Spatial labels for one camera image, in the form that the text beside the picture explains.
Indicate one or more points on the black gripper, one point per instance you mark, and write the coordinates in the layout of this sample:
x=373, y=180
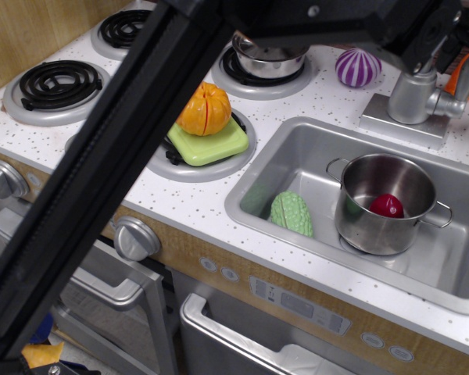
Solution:
x=455, y=51

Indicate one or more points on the silver toy faucet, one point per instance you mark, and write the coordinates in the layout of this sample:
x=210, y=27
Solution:
x=417, y=111

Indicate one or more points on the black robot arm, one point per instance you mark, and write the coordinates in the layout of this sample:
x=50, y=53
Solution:
x=178, y=44

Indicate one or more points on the purple striped toy onion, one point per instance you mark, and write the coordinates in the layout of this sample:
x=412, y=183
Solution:
x=356, y=68

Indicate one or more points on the red toy fruit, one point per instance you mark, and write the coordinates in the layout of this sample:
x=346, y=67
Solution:
x=387, y=205

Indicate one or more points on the steel lidded pan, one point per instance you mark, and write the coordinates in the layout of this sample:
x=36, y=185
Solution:
x=266, y=62

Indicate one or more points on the silver toy sink basin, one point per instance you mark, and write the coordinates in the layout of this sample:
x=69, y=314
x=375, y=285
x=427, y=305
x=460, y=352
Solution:
x=435, y=267

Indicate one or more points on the back right stove burner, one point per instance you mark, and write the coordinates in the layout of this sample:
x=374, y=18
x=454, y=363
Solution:
x=228, y=75

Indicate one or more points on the stove burner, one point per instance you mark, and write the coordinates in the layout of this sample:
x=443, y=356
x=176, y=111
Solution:
x=228, y=75
x=55, y=93
x=182, y=172
x=114, y=36

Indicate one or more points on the green toy bitter gourd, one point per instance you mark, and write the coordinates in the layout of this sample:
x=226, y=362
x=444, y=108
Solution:
x=289, y=210

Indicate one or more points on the orange toy pumpkin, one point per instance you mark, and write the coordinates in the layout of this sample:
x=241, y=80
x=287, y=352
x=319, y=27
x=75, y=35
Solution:
x=207, y=112

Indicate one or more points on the green toy cutting board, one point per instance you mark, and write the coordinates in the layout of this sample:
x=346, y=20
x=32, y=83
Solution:
x=202, y=150

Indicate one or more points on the grey control panel sticker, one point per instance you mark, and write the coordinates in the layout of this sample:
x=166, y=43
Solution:
x=302, y=307

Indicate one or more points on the front right stove burner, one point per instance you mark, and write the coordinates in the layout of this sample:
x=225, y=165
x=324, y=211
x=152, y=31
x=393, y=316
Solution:
x=182, y=172

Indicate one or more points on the back left stove burner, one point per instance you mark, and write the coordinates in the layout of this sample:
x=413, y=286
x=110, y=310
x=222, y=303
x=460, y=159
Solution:
x=114, y=36

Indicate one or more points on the silver dishwasher door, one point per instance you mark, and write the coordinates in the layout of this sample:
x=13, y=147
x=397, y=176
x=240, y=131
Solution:
x=222, y=335

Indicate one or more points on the silver oven knob right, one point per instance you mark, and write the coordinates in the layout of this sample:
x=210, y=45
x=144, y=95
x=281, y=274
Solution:
x=134, y=240

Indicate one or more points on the silver oven knob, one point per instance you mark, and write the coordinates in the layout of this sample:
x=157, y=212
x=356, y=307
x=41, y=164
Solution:
x=134, y=240
x=12, y=183

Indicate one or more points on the front left stove burner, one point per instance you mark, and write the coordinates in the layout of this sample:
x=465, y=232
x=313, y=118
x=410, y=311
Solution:
x=55, y=93

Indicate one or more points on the silver oven door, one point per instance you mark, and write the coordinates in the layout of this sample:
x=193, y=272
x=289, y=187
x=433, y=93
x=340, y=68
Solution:
x=118, y=311

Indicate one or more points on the silver oven knob left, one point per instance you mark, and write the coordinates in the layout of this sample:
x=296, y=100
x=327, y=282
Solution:
x=12, y=183

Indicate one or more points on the blue object on floor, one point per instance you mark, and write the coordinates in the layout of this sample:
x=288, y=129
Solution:
x=43, y=331

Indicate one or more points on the yellow cloth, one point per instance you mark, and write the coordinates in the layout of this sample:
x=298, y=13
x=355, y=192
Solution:
x=38, y=355

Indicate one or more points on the steel pot with handles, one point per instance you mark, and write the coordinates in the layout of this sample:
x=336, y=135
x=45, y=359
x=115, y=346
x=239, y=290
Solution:
x=366, y=177

